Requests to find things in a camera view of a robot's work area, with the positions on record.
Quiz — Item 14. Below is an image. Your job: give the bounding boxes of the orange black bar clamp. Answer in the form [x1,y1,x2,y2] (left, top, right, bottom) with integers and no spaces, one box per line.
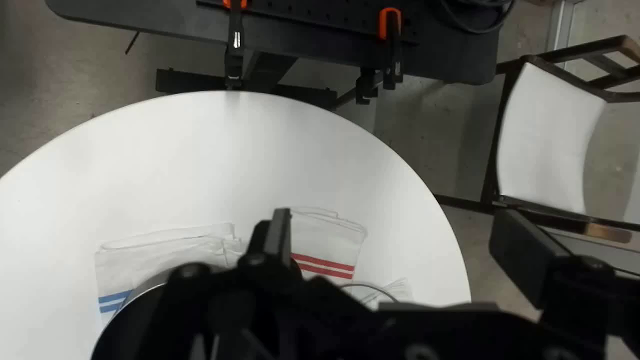
[220,0,252,89]
[354,6,406,105]

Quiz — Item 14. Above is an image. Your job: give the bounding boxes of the black robot mount stand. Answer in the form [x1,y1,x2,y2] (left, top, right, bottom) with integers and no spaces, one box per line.
[44,0,506,111]

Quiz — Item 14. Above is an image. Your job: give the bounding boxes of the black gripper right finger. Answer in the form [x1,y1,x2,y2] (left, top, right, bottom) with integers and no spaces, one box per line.
[488,208,640,360]

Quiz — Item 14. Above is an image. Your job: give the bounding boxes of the white chair dark frame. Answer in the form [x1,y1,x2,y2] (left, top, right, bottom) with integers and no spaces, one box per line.
[479,33,640,246]

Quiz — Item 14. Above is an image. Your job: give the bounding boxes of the black cable loop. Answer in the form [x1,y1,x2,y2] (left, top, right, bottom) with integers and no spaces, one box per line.
[438,0,521,35]

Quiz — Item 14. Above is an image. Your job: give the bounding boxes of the grey metal post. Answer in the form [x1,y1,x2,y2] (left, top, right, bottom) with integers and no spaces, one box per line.
[544,0,580,53]

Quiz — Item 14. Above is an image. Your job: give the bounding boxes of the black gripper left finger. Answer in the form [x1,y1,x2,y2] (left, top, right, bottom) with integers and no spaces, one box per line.
[143,206,378,360]

